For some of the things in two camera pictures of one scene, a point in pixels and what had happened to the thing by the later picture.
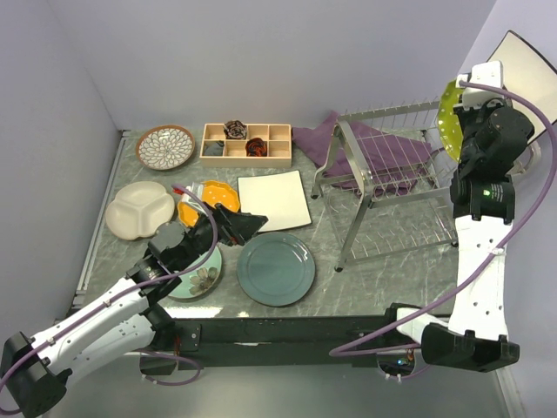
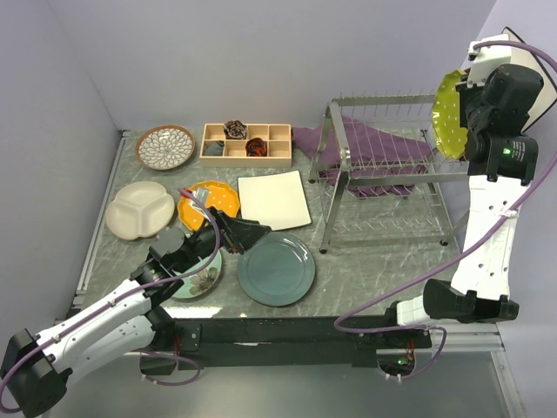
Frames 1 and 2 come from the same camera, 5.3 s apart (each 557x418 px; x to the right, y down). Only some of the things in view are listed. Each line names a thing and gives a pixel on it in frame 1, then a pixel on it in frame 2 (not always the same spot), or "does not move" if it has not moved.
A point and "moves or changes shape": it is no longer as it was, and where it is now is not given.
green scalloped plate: x=448 y=121 moves or changes shape
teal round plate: x=275 y=269 does not move
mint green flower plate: x=200 y=280 does not move
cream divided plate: x=140 y=208 does not move
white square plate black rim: x=279 y=197 does not move
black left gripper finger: x=244 y=225 -> x=243 y=234
